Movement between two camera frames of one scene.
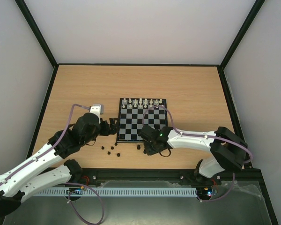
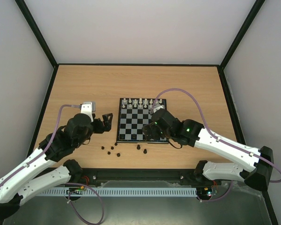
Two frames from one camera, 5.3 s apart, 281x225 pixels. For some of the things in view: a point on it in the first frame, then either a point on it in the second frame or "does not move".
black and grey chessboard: (130, 116) does not move
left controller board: (75, 191) does not move
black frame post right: (255, 9) does not move
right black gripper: (145, 132) -> (152, 131)
